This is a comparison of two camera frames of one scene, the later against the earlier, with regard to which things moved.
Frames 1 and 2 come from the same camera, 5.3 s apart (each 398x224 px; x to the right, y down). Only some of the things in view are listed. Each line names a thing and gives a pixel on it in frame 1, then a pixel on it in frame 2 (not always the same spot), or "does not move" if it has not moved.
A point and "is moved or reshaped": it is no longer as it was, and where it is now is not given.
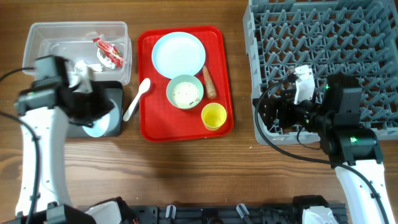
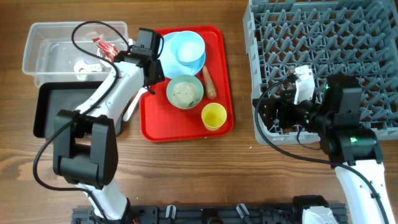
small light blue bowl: x=106 y=124 is moved or reshaped
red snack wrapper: x=111 y=51 does not move
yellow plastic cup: x=213 y=116 does not move
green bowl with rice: x=185 y=91 does not move
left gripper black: x=104 y=106 → x=158 y=74
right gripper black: x=285 y=102 does not move
